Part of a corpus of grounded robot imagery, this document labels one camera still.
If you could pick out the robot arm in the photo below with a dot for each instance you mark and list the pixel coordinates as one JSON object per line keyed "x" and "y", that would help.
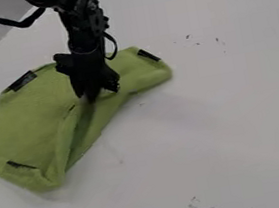
{"x": 79, "y": 15}

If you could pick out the green cloth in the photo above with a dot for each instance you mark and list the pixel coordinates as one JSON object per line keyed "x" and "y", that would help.
{"x": 33, "y": 128}

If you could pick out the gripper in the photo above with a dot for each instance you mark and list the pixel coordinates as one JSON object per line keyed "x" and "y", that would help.
{"x": 87, "y": 72}

